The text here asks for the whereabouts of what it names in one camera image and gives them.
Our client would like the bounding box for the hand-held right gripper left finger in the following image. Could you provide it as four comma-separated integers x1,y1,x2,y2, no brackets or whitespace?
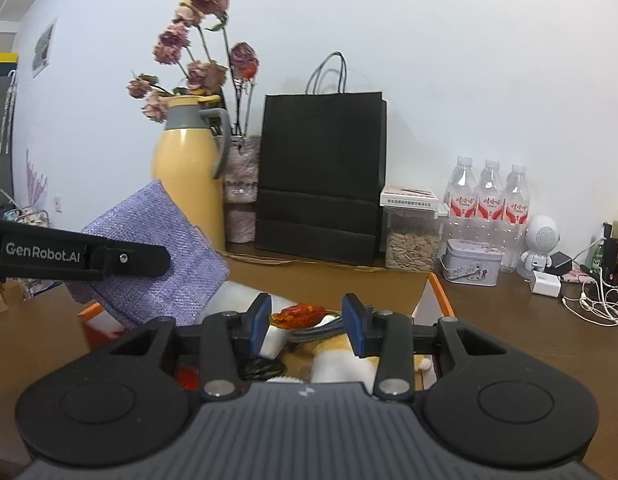
108,291,274,402

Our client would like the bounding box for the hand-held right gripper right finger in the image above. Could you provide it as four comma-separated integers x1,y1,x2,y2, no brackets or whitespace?
341,292,497,402

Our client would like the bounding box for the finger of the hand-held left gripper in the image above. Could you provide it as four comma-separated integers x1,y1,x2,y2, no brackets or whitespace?
101,239,171,282

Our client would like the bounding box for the red dried flower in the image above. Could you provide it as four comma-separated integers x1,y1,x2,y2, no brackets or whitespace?
270,302,336,332

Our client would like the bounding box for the purple fabric pouch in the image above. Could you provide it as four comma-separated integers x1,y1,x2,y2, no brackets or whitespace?
64,179,231,328

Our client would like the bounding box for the red cardboard box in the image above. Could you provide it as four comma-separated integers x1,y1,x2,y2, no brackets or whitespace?
79,252,457,393

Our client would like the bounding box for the black cable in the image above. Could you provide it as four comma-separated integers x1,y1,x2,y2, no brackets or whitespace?
238,355,286,382

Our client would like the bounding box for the clear container of seeds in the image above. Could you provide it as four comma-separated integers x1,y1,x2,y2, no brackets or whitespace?
383,204,450,272

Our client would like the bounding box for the yellow thermos jug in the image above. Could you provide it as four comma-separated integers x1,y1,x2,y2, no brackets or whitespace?
151,95,232,253

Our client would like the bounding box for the pink knitted vase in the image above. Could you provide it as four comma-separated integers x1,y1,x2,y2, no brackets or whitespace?
223,135,262,244

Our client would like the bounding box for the grey tin box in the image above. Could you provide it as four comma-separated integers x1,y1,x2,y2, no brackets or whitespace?
440,238,502,287

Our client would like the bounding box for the flat white box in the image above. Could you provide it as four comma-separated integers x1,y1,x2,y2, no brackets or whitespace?
380,185,440,208

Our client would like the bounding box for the black paper bag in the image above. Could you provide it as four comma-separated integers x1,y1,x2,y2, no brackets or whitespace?
254,51,388,267

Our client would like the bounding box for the clear water bottle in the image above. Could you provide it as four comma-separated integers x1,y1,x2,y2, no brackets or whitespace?
499,163,532,273
444,156,477,241
474,159,506,243

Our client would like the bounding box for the white charger cube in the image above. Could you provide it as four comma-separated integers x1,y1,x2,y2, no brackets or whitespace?
529,273,561,299

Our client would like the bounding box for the white robot speaker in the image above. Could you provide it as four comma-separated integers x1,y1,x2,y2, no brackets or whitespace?
516,215,560,281

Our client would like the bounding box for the black power adapter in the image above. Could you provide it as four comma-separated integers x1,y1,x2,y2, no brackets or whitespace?
549,251,574,276

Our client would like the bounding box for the bunch of dried roses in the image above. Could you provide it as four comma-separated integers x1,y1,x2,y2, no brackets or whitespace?
127,0,261,123

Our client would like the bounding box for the black stick device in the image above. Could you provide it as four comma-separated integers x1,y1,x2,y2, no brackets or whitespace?
602,222,618,283

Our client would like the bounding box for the wire rack with packets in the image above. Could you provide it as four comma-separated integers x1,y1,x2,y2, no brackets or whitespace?
0,180,52,226

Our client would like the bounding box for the purple flower wall decal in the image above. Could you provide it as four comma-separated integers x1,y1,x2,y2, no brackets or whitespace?
25,149,50,211

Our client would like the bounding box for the framed wall picture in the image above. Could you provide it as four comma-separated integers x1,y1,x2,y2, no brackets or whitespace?
31,16,58,79

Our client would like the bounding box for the tangle of white cables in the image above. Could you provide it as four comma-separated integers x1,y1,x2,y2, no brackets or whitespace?
562,240,618,328

